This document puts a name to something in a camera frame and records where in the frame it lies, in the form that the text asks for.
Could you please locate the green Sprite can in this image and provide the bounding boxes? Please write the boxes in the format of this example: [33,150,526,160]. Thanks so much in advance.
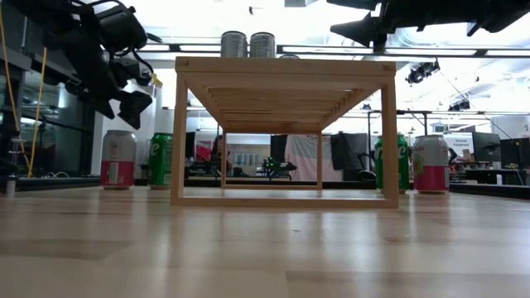
[147,132,174,190]
[373,132,412,195]

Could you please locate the wooden slatted shelf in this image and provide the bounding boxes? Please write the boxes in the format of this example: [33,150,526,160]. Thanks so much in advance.
[170,56,401,209]

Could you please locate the hanging fabric drape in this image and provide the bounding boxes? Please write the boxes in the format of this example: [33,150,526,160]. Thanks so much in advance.
[285,133,332,182]

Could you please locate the black ceiling spotlight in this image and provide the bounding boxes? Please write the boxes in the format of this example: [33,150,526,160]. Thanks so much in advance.
[448,98,473,113]
[405,59,441,86]

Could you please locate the pink Spindrift can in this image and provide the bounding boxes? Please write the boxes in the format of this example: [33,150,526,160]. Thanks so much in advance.
[100,129,138,190]
[412,134,451,195]

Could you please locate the black panel screen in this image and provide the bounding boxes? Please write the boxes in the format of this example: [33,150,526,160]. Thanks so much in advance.
[270,134,288,161]

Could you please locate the black fabric drape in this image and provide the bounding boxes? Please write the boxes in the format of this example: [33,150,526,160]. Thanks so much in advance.
[330,131,369,182]

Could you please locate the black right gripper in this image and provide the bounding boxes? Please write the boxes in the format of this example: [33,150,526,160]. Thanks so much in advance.
[326,0,436,53]

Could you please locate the ceiling light rail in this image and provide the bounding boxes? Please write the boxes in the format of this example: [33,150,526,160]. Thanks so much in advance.
[140,42,530,59]

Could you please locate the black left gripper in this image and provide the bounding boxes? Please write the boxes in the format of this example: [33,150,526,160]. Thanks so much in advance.
[92,56,154,131]

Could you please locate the yellow cable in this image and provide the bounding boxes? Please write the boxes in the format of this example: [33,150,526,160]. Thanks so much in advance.
[0,3,48,179]

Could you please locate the Celsius Tropical Vibe can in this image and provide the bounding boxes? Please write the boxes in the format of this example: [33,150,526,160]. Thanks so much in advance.
[249,31,277,59]
[220,30,248,59]

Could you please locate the black aluminium table frame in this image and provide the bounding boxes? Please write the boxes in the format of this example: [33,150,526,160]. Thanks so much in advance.
[0,175,530,200]

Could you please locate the white sign board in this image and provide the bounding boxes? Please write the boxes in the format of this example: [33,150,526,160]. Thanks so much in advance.
[450,133,475,158]

